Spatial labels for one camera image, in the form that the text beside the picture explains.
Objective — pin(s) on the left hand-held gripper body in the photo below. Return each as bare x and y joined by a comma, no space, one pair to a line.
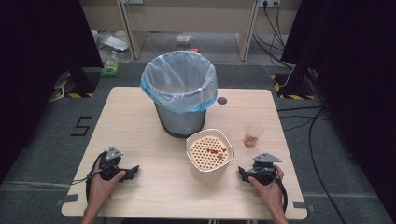
109,169

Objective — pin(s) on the brown residue in cup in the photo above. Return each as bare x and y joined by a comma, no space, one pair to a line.
250,142

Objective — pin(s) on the white wall socket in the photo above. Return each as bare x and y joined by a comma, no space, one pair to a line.
269,2

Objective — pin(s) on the small white packet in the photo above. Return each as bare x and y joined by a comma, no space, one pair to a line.
183,38

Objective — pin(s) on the grey trash can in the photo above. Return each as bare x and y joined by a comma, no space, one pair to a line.
182,119

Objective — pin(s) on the dark curtain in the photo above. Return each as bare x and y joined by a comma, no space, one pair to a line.
358,93
37,71

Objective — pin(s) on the clear plastic cup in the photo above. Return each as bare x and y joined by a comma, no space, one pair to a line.
253,133

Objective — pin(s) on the blue plastic trash bag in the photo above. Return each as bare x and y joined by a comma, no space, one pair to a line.
179,81

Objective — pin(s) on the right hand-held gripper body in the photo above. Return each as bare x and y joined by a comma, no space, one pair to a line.
263,172

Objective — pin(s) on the cream container with perforated strainer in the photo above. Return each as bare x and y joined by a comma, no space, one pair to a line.
208,165

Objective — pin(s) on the green packet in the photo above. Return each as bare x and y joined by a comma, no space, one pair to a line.
110,67

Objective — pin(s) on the black stand base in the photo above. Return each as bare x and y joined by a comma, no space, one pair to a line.
295,83
81,81

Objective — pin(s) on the brown food scraps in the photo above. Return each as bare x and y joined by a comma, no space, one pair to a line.
217,152

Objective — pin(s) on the small red object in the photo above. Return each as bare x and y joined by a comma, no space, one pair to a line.
193,50

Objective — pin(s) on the white plastic wrapping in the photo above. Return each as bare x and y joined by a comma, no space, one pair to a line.
113,42

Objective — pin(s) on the person's right hand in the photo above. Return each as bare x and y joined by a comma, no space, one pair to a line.
271,193

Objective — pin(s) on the person's left hand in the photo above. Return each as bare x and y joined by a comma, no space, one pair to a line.
101,188

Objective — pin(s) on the black table grommet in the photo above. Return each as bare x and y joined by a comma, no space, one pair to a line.
222,100

